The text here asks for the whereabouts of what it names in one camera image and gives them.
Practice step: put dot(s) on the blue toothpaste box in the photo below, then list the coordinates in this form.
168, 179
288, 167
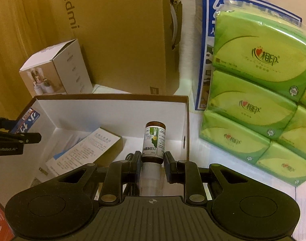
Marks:
29, 120

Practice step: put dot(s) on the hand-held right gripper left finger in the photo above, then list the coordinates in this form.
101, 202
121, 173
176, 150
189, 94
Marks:
137, 162

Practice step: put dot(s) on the blue and white flat box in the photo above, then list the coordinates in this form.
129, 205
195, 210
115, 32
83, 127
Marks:
205, 30

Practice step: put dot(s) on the brown medicine bottle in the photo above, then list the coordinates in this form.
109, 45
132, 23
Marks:
154, 143

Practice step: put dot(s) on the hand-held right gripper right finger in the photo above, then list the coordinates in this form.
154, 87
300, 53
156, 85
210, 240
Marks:
169, 166

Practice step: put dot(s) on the pack of green tissue packets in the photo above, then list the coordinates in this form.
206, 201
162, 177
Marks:
243, 105

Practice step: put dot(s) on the large brown cardboard box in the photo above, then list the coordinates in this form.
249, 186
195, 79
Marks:
122, 42

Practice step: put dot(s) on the brown storage box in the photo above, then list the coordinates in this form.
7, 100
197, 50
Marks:
105, 115

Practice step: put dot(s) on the long olive box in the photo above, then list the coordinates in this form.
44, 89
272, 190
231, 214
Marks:
105, 140

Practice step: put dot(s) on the checked bed sheet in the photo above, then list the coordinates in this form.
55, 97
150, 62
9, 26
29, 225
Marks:
305, 198

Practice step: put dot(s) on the small white product box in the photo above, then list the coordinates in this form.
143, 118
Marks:
67, 67

